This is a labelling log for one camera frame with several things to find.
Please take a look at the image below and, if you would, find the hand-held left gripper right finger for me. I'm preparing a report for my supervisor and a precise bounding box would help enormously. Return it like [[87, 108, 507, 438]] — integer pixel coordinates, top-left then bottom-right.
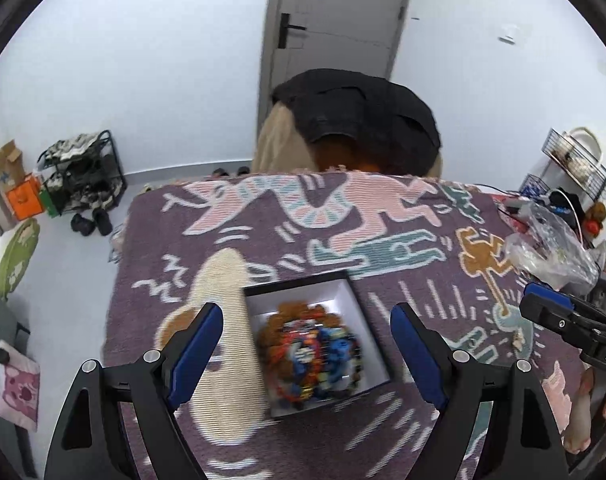
[[389, 302, 568, 480]]

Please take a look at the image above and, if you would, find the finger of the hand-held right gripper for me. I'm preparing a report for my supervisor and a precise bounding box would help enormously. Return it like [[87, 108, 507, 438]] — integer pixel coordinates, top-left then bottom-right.
[[520, 292, 601, 352], [524, 282, 606, 322]]

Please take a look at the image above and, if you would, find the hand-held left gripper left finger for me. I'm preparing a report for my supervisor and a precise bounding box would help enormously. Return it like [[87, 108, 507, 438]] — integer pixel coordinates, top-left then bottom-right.
[[43, 302, 224, 480]]

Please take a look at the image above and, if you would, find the colourful jewelry pile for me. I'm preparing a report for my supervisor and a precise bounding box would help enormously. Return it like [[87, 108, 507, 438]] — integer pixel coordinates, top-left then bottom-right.
[[257, 301, 366, 408]]

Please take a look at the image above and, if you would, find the black cardboard box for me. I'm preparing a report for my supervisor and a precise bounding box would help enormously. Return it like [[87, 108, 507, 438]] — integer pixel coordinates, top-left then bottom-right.
[[243, 270, 394, 420]]

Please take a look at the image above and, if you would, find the person's right hand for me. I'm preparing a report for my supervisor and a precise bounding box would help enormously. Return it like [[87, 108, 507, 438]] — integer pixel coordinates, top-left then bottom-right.
[[564, 366, 606, 456]]

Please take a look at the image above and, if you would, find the clear plastic bag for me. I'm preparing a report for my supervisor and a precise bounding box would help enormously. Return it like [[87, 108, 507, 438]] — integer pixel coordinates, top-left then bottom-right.
[[503, 200, 600, 293]]

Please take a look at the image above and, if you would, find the brown teddy bear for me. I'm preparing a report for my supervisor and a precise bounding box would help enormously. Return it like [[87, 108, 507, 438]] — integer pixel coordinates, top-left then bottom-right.
[[583, 201, 606, 236]]

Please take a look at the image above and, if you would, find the white handbag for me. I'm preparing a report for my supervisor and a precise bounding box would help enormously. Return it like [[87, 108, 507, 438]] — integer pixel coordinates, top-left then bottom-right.
[[558, 127, 606, 181]]

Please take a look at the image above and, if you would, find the printed purple blanket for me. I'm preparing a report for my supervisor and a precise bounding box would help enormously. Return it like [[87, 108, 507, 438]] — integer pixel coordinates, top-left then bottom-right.
[[100, 170, 591, 480]]

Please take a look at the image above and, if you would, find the pink tote bag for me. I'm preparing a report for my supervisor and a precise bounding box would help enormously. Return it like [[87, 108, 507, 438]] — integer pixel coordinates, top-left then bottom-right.
[[0, 340, 41, 433]]

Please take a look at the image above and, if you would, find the grey sofa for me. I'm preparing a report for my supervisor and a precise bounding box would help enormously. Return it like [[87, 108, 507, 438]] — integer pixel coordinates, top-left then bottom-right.
[[0, 280, 31, 366]]

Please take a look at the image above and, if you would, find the green floor mat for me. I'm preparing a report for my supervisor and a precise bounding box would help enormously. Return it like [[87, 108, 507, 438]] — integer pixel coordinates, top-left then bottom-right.
[[0, 217, 40, 301]]

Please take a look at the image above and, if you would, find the green paper bag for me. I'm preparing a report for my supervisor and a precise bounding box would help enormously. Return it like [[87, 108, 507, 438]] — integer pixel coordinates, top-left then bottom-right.
[[39, 187, 59, 217]]

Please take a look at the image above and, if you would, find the black shoe rack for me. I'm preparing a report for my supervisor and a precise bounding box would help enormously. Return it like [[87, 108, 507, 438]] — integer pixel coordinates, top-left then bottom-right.
[[37, 130, 128, 216]]

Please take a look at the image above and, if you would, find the beige chair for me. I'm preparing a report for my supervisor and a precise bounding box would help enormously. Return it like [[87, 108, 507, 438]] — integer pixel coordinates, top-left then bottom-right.
[[252, 102, 444, 178]]

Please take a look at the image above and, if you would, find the orange box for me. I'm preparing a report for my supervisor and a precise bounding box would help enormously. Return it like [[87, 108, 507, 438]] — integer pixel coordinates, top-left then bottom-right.
[[6, 176, 43, 221]]

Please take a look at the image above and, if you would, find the black jacket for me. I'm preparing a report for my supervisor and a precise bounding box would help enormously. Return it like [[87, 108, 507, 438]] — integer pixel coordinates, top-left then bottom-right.
[[272, 68, 441, 176]]

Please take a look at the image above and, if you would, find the brown cardboard box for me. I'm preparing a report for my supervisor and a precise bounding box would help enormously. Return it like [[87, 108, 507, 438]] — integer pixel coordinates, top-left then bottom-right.
[[0, 140, 26, 193]]

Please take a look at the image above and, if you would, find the grey door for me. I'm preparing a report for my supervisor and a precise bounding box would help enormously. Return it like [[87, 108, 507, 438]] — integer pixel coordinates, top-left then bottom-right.
[[257, 0, 416, 136]]

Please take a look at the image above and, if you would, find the white cable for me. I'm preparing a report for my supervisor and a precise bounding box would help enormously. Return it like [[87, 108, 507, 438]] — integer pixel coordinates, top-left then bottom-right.
[[553, 187, 584, 241]]

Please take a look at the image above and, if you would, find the black wire rack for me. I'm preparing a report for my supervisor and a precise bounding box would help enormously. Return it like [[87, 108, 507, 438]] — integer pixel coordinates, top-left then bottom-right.
[[520, 127, 606, 206]]

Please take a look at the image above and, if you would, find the black door handle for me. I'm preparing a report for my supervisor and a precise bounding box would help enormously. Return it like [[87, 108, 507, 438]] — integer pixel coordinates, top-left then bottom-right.
[[278, 12, 306, 50]]

